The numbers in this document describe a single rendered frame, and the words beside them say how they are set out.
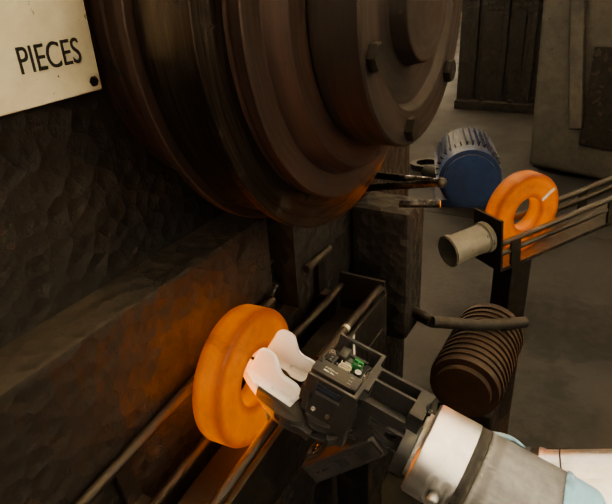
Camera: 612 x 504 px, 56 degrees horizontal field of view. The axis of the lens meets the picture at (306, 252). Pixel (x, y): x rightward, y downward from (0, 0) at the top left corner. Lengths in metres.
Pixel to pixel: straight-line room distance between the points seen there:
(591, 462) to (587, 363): 1.27
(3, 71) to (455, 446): 0.48
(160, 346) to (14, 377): 0.16
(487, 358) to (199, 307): 0.57
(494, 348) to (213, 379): 0.62
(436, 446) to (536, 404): 1.26
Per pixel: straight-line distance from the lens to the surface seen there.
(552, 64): 3.41
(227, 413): 0.61
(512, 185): 1.10
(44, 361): 0.53
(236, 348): 0.59
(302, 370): 0.63
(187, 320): 0.63
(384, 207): 0.91
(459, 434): 0.56
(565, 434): 1.73
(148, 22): 0.48
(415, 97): 0.64
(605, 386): 1.92
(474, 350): 1.05
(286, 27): 0.48
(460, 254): 1.05
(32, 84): 0.51
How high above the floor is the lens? 1.15
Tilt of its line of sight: 27 degrees down
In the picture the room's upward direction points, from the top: 4 degrees counter-clockwise
